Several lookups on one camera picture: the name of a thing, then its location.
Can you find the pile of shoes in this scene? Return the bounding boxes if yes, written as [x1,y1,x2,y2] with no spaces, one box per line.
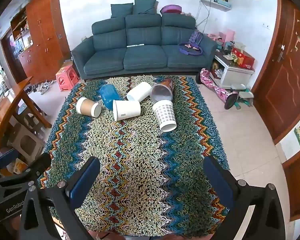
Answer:
[25,80,54,95]

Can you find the wooden cabinet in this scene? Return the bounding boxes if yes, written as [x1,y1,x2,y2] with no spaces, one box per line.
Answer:
[0,0,72,85]

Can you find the purple round cushion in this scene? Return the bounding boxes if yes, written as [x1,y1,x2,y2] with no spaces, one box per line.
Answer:
[160,4,182,15]

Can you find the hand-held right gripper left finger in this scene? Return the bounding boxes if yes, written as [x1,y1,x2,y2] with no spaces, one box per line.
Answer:
[20,156,101,240]

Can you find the white side table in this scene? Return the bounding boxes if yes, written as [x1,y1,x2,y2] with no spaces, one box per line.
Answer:
[212,54,255,88]

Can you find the plain white cup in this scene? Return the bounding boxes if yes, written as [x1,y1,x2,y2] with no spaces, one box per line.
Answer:
[126,81,152,102]

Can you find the pink bag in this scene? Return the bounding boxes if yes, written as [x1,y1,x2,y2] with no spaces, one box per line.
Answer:
[219,29,235,43]

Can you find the teal cushion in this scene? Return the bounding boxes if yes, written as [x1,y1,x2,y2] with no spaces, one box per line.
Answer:
[133,0,157,15]
[111,3,134,18]

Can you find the wooden table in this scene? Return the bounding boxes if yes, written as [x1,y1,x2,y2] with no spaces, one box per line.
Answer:
[0,76,52,153]

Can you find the brown wooden door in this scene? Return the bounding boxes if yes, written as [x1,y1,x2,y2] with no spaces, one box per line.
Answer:
[251,0,300,145]

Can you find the teal fabric sofa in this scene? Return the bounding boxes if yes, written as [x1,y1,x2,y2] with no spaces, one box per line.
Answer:
[71,14,218,82]

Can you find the yellow printed box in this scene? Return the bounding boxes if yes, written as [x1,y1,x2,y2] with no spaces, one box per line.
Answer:
[5,159,28,175]

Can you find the brown paper cup white lid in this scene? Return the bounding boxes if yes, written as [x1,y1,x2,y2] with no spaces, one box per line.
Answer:
[76,97,102,117]

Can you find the white checkered cup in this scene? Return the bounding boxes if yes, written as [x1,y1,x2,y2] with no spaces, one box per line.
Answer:
[152,99,177,132]

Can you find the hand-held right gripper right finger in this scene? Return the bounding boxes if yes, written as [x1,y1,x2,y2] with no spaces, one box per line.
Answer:
[203,155,287,240]

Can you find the blue cup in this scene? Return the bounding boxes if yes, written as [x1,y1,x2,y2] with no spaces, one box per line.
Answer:
[99,84,120,110]

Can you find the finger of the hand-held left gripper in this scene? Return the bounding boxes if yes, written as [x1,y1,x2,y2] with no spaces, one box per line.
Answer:
[27,152,52,181]
[0,148,20,181]

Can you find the white green toy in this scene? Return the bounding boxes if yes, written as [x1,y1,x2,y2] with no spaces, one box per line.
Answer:
[230,84,255,108]

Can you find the zigzag knitted blanket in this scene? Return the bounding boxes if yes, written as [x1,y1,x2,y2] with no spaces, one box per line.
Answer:
[37,75,230,238]

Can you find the purple backpack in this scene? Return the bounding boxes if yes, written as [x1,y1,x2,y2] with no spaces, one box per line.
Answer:
[178,30,205,55]

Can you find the white cup grey label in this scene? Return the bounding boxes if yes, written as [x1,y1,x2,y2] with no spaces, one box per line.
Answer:
[112,99,141,121]

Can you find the red gift box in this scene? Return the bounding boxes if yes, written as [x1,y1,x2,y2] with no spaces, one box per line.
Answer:
[231,47,255,69]

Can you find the metal door handle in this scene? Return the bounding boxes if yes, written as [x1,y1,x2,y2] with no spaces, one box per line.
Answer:
[277,44,285,62]

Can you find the grey plastic stool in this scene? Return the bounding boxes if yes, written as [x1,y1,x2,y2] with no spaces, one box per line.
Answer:
[7,124,47,164]

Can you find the pink plastic stool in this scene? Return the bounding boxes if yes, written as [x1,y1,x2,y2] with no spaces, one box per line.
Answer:
[55,64,80,92]

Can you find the clear cup brown pattern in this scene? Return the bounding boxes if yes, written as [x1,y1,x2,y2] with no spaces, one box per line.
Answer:
[150,77,175,102]

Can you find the pink patterned hoverboard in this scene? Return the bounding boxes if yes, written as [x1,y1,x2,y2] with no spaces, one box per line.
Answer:
[195,68,239,110]

